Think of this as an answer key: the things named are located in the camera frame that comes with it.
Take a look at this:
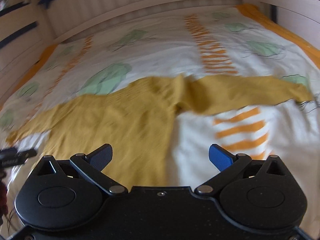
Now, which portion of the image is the mustard yellow knit sweater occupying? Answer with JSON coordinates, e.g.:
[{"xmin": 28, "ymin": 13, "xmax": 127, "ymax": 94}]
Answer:
[{"xmin": 7, "ymin": 75, "xmax": 312, "ymax": 187}]

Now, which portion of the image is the white patterned duvet cover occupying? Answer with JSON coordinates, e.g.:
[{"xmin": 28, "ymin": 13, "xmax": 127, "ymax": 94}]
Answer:
[{"xmin": 1, "ymin": 4, "xmax": 319, "ymax": 238}]

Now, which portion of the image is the white wooden bed frame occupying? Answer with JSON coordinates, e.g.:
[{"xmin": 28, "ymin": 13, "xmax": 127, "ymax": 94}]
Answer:
[{"xmin": 1, "ymin": 0, "xmax": 319, "ymax": 103}]

